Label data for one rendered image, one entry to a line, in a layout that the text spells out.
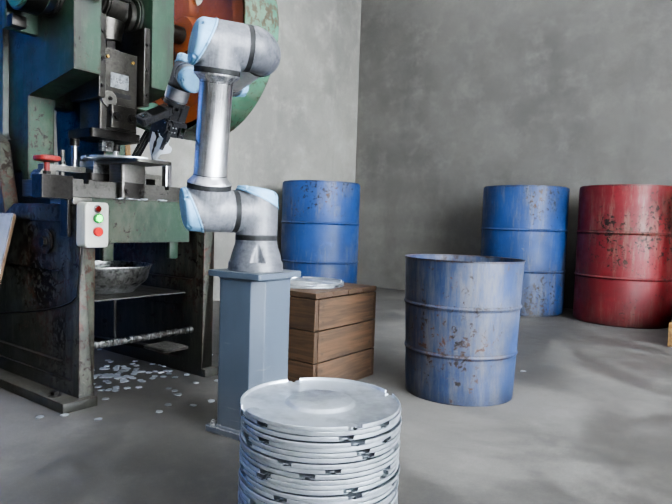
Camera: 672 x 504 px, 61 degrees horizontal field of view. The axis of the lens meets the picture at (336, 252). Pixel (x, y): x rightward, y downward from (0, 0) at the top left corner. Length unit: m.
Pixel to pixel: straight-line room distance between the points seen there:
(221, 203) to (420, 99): 3.85
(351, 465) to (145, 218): 1.33
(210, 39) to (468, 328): 1.16
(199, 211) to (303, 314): 0.62
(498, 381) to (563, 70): 3.21
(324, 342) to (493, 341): 0.56
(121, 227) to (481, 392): 1.31
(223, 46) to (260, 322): 0.70
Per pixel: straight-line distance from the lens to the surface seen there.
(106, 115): 2.20
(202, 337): 2.20
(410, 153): 5.18
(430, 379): 1.99
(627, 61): 4.72
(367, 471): 0.99
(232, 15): 2.36
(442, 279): 1.90
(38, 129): 2.36
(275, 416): 1.00
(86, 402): 1.95
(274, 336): 1.58
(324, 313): 1.96
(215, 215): 1.52
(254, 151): 4.43
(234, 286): 1.56
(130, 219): 2.04
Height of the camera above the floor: 0.59
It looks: 3 degrees down
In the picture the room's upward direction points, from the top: 2 degrees clockwise
